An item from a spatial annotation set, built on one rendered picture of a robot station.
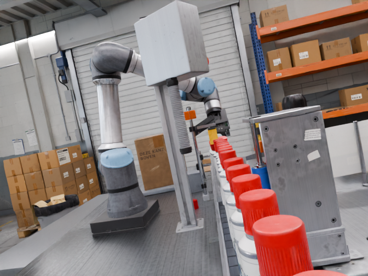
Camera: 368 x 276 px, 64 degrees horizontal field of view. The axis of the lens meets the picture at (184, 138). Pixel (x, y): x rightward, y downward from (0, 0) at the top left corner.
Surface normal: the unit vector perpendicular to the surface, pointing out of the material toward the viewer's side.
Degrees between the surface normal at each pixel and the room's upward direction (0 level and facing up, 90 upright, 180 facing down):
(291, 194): 90
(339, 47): 90
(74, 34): 90
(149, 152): 90
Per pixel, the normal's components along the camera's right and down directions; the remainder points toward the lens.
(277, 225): -0.19, -0.98
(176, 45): -0.61, 0.17
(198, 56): 0.76, -0.12
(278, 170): -0.07, 0.07
